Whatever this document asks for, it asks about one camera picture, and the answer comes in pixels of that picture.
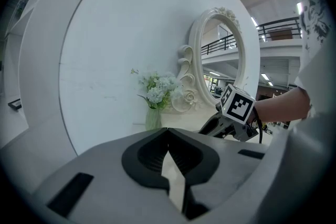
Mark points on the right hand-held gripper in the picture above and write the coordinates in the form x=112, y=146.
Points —
x=237, y=107

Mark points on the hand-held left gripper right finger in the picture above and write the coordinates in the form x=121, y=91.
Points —
x=225, y=165

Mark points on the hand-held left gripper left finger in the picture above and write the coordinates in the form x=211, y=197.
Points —
x=105, y=186

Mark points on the person's right forearm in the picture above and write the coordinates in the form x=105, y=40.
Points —
x=283, y=105

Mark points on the pale green glass vase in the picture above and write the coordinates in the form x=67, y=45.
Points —
x=152, y=120

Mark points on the white artificial flower bunch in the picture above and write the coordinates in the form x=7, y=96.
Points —
x=157, y=91

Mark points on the oval cream framed mirror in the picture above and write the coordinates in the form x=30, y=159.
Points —
x=195, y=60

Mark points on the black balcony railing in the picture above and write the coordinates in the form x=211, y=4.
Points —
x=281, y=29

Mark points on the white black-printed shirt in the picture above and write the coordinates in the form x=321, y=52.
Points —
x=315, y=34

